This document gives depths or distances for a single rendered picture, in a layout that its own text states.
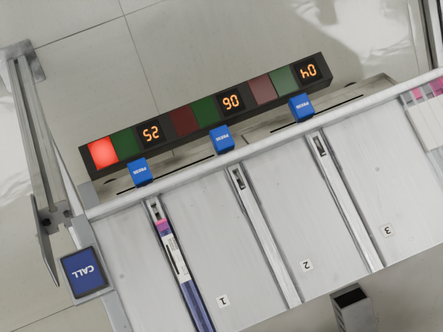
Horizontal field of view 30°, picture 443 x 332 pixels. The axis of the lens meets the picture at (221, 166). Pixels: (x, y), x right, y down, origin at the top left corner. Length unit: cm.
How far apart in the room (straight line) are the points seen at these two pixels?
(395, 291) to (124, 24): 75
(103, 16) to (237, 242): 79
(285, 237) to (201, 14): 80
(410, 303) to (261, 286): 45
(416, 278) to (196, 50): 68
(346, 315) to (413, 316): 16
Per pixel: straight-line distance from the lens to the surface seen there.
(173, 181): 100
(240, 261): 101
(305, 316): 133
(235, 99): 107
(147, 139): 105
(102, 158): 105
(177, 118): 106
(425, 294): 141
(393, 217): 104
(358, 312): 131
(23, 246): 186
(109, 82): 173
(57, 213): 110
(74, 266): 97
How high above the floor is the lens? 160
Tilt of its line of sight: 60 degrees down
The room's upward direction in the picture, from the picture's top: 145 degrees clockwise
